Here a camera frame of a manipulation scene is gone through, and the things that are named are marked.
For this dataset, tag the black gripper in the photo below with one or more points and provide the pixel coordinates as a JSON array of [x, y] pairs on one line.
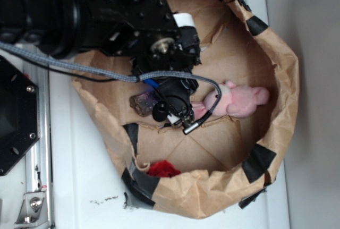
[[168, 54]]

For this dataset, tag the red crumpled cloth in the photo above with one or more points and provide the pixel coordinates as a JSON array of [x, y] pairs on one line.
[[163, 169]]

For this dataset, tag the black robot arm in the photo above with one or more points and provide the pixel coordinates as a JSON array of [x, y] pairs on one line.
[[145, 30]]

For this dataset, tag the aluminium rail frame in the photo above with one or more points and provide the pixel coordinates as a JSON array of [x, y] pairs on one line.
[[37, 209]]

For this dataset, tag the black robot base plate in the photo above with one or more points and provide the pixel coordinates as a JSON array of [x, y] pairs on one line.
[[19, 115]]

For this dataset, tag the pink plush bunny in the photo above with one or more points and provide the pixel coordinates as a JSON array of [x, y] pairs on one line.
[[236, 101]]

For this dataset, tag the brown rock chunk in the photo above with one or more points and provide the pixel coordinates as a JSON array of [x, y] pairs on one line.
[[144, 103]]

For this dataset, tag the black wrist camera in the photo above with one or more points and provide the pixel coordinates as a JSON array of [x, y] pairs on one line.
[[174, 104]]

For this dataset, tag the brown paper bag bin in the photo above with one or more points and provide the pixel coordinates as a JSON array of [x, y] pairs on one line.
[[226, 159]]

